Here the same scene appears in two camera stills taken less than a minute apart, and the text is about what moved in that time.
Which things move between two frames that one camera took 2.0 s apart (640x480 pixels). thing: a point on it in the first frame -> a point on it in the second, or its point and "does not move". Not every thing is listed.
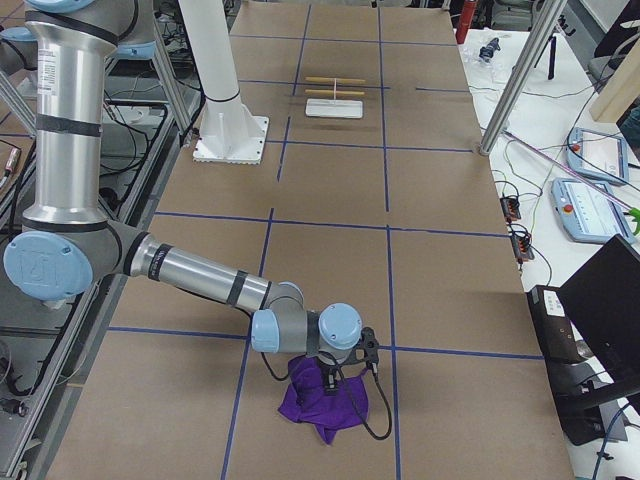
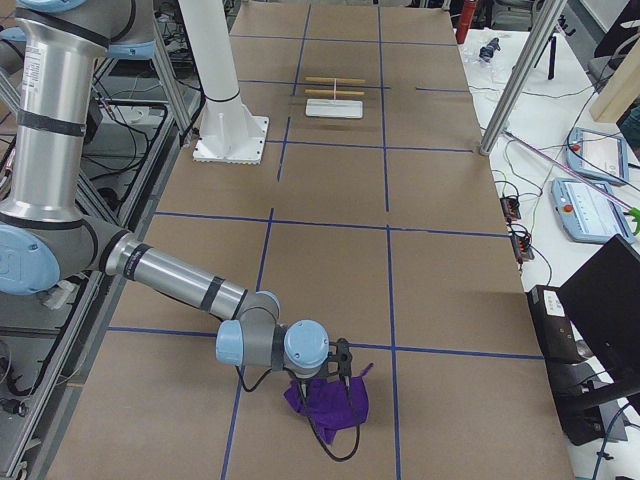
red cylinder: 466,20 does not move
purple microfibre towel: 309,401 does not move
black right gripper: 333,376 -> 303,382
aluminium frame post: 521,78 does not move
